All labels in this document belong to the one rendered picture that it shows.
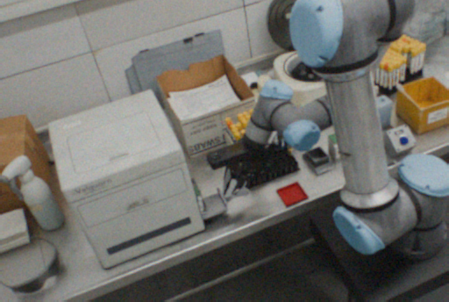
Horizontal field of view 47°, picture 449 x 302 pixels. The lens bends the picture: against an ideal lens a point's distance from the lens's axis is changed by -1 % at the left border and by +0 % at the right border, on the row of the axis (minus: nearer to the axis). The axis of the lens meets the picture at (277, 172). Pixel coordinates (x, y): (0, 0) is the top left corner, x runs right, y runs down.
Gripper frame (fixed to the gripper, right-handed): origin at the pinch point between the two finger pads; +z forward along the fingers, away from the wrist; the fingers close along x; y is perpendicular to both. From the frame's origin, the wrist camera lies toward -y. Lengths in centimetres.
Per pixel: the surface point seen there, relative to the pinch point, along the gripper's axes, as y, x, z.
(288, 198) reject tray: 16.6, -5.0, -4.4
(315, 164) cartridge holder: 25.5, 1.2, -12.4
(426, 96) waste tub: 66, 12, -36
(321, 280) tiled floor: 79, 20, 61
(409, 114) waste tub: 55, 5, -31
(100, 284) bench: -30.1, -8.1, 22.8
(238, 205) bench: 5.2, -0.4, 2.4
